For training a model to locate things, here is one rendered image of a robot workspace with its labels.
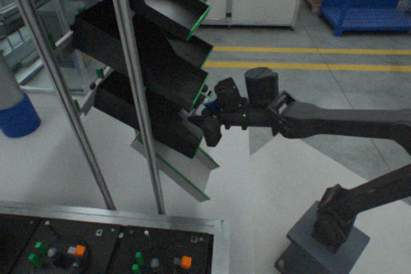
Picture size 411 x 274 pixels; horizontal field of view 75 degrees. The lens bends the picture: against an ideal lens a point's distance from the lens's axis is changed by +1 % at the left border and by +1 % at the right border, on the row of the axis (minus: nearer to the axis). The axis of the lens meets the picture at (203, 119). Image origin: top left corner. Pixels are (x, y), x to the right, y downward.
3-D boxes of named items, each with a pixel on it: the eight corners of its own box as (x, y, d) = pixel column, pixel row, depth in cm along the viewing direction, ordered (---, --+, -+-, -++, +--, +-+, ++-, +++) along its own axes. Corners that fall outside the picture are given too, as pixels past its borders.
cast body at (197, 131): (205, 129, 72) (220, 116, 68) (198, 139, 69) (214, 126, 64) (182, 108, 71) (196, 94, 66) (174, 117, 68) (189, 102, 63)
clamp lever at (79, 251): (83, 257, 69) (86, 246, 64) (79, 265, 67) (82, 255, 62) (69, 254, 68) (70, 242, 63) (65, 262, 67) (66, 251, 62)
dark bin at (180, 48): (210, 52, 79) (221, 32, 74) (198, 75, 70) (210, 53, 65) (125, 3, 77) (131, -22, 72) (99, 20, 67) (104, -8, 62)
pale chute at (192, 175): (210, 170, 91) (220, 165, 89) (200, 203, 82) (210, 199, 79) (149, 115, 82) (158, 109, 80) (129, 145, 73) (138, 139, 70)
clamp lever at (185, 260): (182, 267, 67) (191, 257, 62) (180, 276, 65) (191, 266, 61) (167, 264, 66) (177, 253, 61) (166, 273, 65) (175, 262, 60)
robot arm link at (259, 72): (309, 119, 57) (307, 67, 51) (292, 140, 52) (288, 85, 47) (262, 111, 64) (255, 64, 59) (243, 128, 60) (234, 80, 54)
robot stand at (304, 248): (343, 269, 79) (371, 238, 66) (318, 309, 72) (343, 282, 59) (300, 233, 88) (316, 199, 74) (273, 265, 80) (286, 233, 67)
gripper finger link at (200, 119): (216, 129, 65) (210, 108, 62) (210, 138, 62) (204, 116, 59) (191, 128, 68) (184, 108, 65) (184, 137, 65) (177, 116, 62)
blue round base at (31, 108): (47, 117, 132) (34, 92, 122) (29, 139, 120) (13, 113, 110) (17, 115, 133) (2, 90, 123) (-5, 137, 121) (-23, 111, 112)
